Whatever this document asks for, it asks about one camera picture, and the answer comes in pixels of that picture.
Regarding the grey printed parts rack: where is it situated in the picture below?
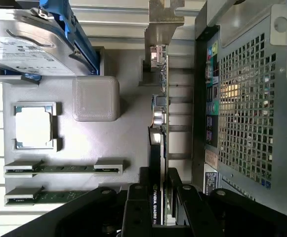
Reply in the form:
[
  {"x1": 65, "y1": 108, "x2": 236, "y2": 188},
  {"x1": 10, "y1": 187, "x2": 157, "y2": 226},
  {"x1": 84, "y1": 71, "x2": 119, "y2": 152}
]
[{"x1": 0, "y1": 45, "x2": 195, "y2": 208}]

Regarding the green RAM stick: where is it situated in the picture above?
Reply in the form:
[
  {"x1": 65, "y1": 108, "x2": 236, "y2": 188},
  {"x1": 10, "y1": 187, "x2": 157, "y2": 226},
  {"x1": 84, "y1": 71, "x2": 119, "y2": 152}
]
[
  {"x1": 5, "y1": 164, "x2": 121, "y2": 174},
  {"x1": 5, "y1": 190, "x2": 91, "y2": 206}
]

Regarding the rear port panel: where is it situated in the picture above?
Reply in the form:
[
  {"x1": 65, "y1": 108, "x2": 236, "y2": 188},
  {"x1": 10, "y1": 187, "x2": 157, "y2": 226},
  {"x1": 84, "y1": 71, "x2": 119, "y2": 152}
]
[{"x1": 204, "y1": 39, "x2": 220, "y2": 150}]

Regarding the grey metal PC case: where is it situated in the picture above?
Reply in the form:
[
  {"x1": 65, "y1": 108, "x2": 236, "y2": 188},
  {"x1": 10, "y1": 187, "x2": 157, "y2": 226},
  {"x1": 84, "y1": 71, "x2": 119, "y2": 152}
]
[{"x1": 191, "y1": 0, "x2": 287, "y2": 202}]

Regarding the grey printed cube block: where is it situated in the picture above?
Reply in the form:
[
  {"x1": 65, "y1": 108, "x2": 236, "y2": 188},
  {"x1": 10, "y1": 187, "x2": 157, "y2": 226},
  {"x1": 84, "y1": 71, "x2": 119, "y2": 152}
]
[{"x1": 71, "y1": 75, "x2": 121, "y2": 122}]

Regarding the CPU chip silver lid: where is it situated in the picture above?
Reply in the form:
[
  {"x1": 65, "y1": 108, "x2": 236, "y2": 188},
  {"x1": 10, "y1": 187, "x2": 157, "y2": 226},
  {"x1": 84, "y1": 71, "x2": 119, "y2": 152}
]
[{"x1": 14, "y1": 105, "x2": 54, "y2": 149}]

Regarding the blue plastic disk caddy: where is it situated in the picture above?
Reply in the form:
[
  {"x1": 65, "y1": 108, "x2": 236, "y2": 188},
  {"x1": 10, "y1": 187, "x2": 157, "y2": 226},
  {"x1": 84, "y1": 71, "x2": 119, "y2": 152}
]
[{"x1": 21, "y1": 0, "x2": 101, "y2": 81}]

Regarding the silver hard disk drive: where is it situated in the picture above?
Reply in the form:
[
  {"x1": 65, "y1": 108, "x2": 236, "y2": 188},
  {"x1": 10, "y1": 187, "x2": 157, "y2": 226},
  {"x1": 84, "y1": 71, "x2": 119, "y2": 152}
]
[{"x1": 0, "y1": 8, "x2": 85, "y2": 77}]

